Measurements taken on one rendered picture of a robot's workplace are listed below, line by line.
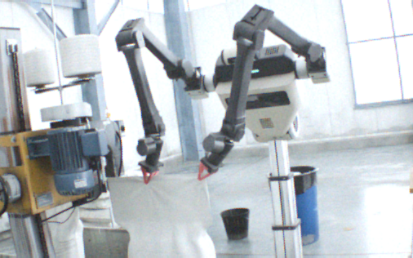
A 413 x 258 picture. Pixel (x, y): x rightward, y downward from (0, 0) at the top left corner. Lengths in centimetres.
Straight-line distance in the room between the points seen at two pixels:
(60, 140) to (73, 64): 31
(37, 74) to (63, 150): 43
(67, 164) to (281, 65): 99
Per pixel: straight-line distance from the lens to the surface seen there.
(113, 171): 213
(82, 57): 176
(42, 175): 178
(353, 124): 968
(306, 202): 394
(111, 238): 255
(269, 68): 200
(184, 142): 1072
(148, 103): 180
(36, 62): 196
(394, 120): 960
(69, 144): 165
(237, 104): 160
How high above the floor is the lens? 135
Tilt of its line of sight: 3 degrees down
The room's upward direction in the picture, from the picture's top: 8 degrees counter-clockwise
